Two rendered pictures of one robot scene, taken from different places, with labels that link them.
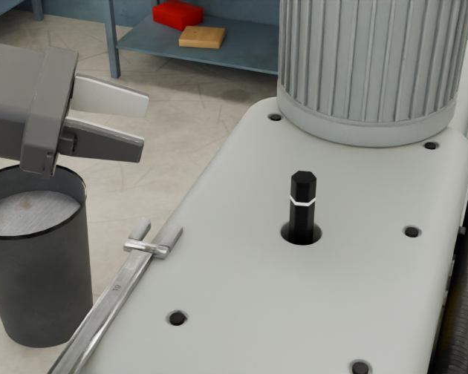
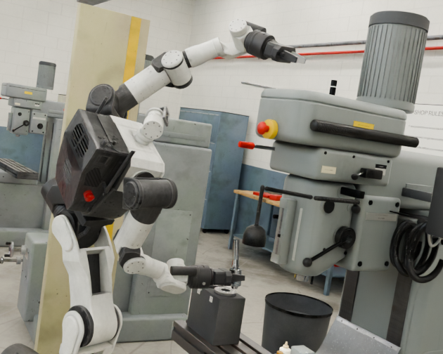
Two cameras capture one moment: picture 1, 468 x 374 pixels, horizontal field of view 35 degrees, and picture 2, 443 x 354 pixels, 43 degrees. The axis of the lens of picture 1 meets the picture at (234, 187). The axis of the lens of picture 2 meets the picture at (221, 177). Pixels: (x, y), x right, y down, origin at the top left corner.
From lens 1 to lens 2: 1.58 m
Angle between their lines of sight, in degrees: 45
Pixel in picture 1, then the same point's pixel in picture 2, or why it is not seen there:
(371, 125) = (372, 98)
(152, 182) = not seen: outside the picture
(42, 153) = (275, 50)
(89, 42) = not seen: hidden behind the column
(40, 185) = (311, 312)
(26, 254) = (285, 325)
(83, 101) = not seen: hidden behind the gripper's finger
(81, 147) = (285, 56)
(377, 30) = (376, 67)
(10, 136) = (271, 50)
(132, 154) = (294, 60)
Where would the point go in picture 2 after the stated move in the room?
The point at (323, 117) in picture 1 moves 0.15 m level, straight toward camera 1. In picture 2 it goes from (361, 97) to (337, 91)
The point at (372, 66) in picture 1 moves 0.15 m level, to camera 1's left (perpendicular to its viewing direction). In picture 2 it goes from (374, 79) to (333, 76)
